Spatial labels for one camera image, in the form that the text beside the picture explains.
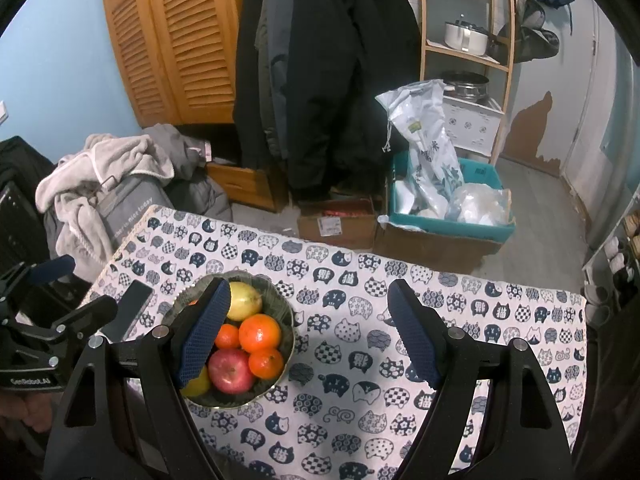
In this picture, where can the black smartphone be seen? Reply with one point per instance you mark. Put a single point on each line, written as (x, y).
(127, 310)

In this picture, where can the wooden drawer box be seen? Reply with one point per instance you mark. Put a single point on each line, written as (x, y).
(240, 180)

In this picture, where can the wooden shelf rack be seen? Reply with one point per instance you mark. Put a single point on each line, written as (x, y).
(423, 20)

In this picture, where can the grey cap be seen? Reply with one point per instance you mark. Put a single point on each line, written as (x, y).
(530, 12)

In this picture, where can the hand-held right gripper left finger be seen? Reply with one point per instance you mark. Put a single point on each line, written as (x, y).
(200, 335)

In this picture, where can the dark cap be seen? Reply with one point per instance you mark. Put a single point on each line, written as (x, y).
(537, 45)

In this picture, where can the cat-print tablecloth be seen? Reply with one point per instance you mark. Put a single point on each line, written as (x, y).
(325, 360)

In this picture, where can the dark grey puffer jacket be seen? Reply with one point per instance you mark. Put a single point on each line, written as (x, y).
(200, 195)

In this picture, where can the large cardboard box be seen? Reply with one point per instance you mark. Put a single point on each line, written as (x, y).
(435, 255)

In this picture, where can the small labelled cardboard box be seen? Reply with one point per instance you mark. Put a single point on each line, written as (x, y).
(350, 232)

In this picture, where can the person's left hand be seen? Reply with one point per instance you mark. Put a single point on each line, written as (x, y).
(25, 410)

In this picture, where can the metal shoe rack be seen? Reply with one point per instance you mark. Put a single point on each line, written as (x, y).
(630, 210)

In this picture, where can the red apple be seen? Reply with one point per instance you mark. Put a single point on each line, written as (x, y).
(230, 370)

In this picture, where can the black coat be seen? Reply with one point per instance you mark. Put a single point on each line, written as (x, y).
(345, 85)

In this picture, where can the teal plastic crate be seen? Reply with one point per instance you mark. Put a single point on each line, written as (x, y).
(450, 230)

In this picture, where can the steel pot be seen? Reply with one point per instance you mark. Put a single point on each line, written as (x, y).
(470, 91)

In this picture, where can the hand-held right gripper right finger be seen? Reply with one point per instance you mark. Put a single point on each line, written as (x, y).
(415, 340)

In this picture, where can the grey fabric storage bag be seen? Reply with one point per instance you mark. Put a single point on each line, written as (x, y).
(130, 210)

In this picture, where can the black bag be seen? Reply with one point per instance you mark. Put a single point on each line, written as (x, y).
(22, 175)

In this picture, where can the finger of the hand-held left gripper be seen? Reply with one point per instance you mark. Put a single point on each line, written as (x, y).
(90, 315)
(52, 266)

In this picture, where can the grey hoodie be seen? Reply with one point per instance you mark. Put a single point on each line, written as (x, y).
(170, 145)

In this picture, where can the white patterned storage box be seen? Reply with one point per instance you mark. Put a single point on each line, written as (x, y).
(470, 127)

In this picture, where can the white door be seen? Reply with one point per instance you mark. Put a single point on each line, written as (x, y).
(590, 110)

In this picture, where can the large orange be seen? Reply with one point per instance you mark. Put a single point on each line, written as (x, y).
(259, 332)
(266, 362)

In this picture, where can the white rice bag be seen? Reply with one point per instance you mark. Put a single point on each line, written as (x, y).
(425, 150)

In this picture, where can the tinted glass bowl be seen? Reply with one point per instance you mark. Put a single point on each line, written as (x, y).
(275, 305)

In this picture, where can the wooden louvered wardrobe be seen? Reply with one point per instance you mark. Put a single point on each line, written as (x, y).
(175, 50)

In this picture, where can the clear plastic bags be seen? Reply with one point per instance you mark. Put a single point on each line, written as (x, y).
(480, 205)

